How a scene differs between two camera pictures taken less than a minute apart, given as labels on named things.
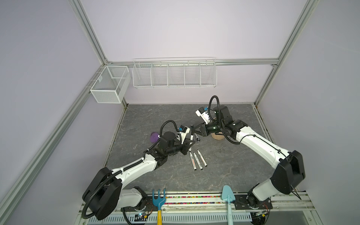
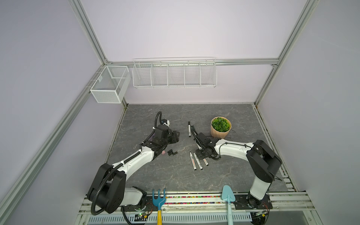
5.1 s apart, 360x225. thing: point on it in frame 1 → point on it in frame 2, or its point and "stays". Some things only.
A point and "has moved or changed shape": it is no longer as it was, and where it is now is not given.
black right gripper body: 213,127 → 199,153
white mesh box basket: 111,84 stays
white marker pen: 195,168 stays
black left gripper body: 176,147 → 171,138
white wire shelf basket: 197,72 stays
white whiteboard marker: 198,161 stays
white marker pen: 191,136 has moved or changed shape
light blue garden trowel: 227,195 stays
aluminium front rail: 205,202 stays
